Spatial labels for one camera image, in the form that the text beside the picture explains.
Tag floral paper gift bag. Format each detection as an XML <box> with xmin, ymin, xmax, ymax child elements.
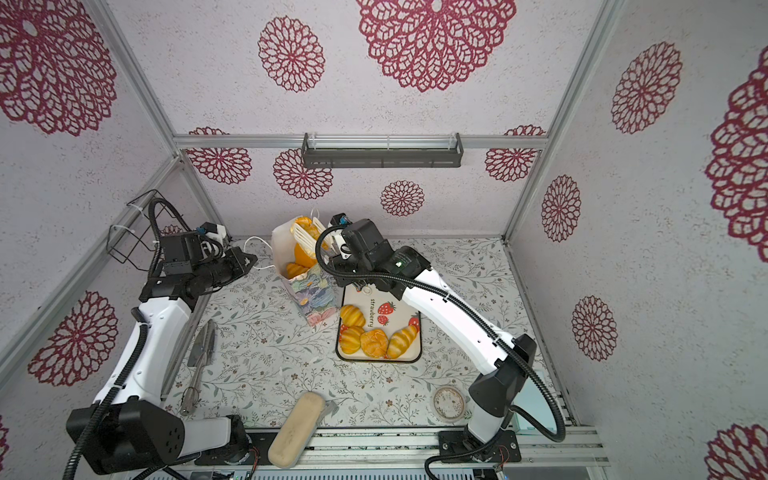
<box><xmin>242</xmin><ymin>209</ymin><xmax>338</xmax><ymax>327</ymax></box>

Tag white metal serving tongs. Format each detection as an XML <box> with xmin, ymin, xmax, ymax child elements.
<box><xmin>290</xmin><ymin>217</ymin><xmax>350</xmax><ymax>259</ymax></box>

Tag long twisted orange bread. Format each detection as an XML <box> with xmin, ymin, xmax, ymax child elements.
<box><xmin>294</xmin><ymin>243</ymin><xmax>317</xmax><ymax>269</ymax></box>

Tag flaky pastry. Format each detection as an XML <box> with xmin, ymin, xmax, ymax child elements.
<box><xmin>292</xmin><ymin>216</ymin><xmax>325</xmax><ymax>240</ymax></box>

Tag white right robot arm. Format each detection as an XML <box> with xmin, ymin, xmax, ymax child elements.
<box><xmin>336</xmin><ymin>241</ymin><xmax>552</xmax><ymax>444</ymax></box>

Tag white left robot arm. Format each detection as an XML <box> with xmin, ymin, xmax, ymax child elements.
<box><xmin>62</xmin><ymin>247</ymin><xmax>258</xmax><ymax>479</ymax></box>

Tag round tape roll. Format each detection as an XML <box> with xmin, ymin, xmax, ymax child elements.
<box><xmin>431</xmin><ymin>385</ymin><xmax>467</xmax><ymax>424</ymax></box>

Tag beige long baguette loaf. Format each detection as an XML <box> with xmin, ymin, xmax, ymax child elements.
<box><xmin>268</xmin><ymin>392</ymin><xmax>328</xmax><ymax>469</ymax></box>

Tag mint green box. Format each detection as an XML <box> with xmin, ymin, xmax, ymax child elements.
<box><xmin>513</xmin><ymin>380</ymin><xmax>556</xmax><ymax>432</ymax></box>

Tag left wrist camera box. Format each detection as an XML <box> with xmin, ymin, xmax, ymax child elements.
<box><xmin>159</xmin><ymin>222</ymin><xmax>230</xmax><ymax>275</ymax></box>

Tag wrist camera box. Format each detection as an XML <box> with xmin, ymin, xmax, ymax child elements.
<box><xmin>329</xmin><ymin>213</ymin><xmax>393</xmax><ymax>271</ymax></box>
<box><xmin>159</xmin><ymin>222</ymin><xmax>230</xmax><ymax>275</ymax></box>

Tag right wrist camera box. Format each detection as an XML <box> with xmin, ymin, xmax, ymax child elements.
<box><xmin>329</xmin><ymin>213</ymin><xmax>393</xmax><ymax>271</ymax></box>

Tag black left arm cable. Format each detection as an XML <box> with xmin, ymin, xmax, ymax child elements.
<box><xmin>61</xmin><ymin>197</ymin><xmax>193</xmax><ymax>480</ymax></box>

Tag black wire wall basket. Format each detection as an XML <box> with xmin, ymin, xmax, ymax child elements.
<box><xmin>104</xmin><ymin>189</ymin><xmax>165</xmax><ymax>273</ymax></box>

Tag black wall shelf rack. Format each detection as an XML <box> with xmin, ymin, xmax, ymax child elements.
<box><xmin>300</xmin><ymin>133</ymin><xmax>465</xmax><ymax>169</ymax></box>

